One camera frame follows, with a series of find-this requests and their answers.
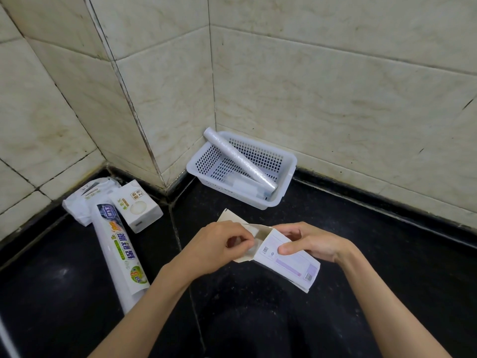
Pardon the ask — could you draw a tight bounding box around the person's right hand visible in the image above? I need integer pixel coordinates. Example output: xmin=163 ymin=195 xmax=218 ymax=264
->
xmin=272 ymin=221 xmax=358 ymax=266

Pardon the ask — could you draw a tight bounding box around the smooth white plastic wrap roll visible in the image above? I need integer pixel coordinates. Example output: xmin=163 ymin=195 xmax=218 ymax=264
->
xmin=91 ymin=208 xmax=150 ymax=316

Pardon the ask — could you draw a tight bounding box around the black countertop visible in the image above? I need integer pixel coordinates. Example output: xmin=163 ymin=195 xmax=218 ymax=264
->
xmin=0 ymin=164 xmax=477 ymax=358

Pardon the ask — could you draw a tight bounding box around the person's left hand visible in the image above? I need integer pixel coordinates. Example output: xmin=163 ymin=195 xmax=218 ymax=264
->
xmin=163 ymin=221 xmax=256 ymax=286

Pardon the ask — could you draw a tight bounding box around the white plastic basket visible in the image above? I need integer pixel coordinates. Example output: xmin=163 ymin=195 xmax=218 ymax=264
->
xmin=186 ymin=130 xmax=298 ymax=211

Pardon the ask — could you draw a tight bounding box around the person's right forearm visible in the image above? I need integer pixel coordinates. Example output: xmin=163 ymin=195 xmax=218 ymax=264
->
xmin=337 ymin=246 xmax=454 ymax=358

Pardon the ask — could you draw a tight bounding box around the clear cling film roll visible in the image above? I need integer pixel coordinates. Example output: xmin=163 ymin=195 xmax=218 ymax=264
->
xmin=203 ymin=127 xmax=279 ymax=195

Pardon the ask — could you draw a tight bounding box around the purple cardboard box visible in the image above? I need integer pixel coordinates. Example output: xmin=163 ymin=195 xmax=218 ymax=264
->
xmin=217 ymin=208 xmax=321 ymax=294

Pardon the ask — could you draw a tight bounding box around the small white bag roll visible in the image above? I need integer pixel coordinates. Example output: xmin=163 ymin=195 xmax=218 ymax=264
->
xmin=227 ymin=174 xmax=269 ymax=200

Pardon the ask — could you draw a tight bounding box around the soft white tissue pack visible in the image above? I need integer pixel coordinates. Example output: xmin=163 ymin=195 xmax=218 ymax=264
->
xmin=62 ymin=178 xmax=122 ymax=227

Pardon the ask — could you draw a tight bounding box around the white tissue box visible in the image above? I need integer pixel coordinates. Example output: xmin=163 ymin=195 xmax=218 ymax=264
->
xmin=110 ymin=179 xmax=164 ymax=234

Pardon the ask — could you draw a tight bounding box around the white cable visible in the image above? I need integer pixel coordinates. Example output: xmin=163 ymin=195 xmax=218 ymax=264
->
xmin=0 ymin=315 xmax=19 ymax=358

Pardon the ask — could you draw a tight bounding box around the person's left forearm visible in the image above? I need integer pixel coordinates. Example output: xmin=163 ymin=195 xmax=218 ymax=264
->
xmin=87 ymin=264 xmax=193 ymax=358

